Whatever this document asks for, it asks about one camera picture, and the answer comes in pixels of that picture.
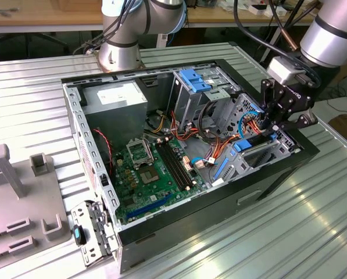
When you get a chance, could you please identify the wooden workbench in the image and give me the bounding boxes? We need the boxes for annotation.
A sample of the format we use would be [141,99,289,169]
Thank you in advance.
[0,0,319,34]

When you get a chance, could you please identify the black PC case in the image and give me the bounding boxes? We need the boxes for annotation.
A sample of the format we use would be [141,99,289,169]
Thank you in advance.
[60,58,321,276]

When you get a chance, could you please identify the silver disk bay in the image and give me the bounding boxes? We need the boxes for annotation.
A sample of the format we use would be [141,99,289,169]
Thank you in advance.
[210,130,303,187]

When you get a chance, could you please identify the metal socket cover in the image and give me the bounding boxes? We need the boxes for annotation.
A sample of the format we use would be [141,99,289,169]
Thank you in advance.
[126,138,156,170]

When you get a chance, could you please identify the blue black latch tab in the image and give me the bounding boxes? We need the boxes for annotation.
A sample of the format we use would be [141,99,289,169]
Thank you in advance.
[73,224,88,247]

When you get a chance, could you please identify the blue expansion slot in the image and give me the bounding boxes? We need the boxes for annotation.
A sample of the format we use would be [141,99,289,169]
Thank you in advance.
[126,194,173,220]

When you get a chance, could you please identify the black RAM slot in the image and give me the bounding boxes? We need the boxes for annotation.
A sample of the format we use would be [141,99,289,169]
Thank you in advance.
[164,138,194,188]
[160,139,191,190]
[156,141,187,192]
[169,138,197,186]

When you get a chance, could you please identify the blue data wire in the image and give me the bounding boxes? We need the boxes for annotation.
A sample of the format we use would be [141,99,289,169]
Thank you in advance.
[237,111,264,140]

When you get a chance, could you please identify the grey parts rack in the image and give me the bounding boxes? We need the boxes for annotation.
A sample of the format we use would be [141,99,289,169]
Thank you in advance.
[0,144,71,267]

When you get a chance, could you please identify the silver drive cage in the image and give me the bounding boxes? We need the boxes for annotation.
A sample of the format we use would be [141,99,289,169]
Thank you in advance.
[167,65,241,131]

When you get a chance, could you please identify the blue plastic drive bracket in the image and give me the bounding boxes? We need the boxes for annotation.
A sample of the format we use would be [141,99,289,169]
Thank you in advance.
[179,68,214,94]

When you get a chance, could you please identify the pale blue wire white plug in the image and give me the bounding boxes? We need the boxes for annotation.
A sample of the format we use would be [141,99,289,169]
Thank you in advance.
[190,156,220,170]

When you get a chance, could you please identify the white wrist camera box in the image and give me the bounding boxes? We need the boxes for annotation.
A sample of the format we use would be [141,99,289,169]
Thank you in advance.
[266,56,303,85]

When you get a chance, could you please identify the small white box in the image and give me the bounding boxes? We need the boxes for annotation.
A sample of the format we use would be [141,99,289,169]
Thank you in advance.
[248,3,267,15]

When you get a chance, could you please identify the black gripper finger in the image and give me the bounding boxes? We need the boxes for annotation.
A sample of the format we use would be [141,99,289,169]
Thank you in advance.
[260,77,281,137]
[273,112,319,134]

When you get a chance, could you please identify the red orange wire bundle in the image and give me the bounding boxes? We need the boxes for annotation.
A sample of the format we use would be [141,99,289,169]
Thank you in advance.
[170,110,202,143]

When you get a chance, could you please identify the green motherboard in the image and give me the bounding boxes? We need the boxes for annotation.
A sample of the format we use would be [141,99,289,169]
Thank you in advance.
[113,136,209,226]

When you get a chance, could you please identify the grey power supply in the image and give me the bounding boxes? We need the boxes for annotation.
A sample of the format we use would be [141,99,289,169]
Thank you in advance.
[81,81,149,152]

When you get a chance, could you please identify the CPU socket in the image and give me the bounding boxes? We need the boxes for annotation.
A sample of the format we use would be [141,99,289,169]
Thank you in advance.
[137,164,162,185]

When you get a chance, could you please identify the yellow black wires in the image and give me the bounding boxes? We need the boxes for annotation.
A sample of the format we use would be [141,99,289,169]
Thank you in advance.
[148,112,166,133]

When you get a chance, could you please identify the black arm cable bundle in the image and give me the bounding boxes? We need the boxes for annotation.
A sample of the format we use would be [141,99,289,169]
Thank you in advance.
[73,0,146,56]

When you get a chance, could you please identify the black cable loop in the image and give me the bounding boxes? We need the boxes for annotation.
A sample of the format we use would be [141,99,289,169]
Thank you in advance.
[198,100,220,137]

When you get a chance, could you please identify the black camera cable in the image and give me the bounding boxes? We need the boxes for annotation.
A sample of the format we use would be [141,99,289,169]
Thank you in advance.
[232,0,322,88]

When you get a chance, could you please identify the red black twisted wire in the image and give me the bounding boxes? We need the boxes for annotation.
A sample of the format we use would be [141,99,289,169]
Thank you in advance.
[92,127,115,178]

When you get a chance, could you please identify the silver card retainer bracket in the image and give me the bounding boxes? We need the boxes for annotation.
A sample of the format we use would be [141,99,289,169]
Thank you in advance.
[70,199,120,267]

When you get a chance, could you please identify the orange red power wire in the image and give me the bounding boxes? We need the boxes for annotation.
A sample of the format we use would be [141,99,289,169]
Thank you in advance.
[215,119,267,165]

